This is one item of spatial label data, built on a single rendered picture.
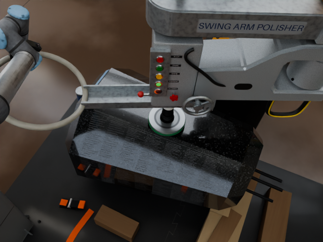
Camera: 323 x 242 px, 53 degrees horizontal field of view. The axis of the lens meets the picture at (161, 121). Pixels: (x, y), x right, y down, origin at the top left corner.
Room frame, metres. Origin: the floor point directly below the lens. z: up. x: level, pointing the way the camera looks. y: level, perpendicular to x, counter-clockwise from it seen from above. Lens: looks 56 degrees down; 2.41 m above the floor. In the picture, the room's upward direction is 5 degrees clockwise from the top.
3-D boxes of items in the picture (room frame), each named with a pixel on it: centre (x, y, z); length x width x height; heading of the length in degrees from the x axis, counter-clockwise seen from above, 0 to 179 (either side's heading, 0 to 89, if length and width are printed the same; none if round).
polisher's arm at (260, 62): (1.08, -0.42, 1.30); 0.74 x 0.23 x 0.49; 95
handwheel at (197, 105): (0.95, -0.16, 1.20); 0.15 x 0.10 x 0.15; 95
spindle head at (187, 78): (1.07, -0.11, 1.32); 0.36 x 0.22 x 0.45; 95
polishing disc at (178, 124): (1.06, -0.03, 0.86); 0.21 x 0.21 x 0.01
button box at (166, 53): (0.94, 0.03, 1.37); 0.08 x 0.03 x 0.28; 95
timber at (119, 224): (0.65, 0.25, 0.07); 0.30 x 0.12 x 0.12; 69
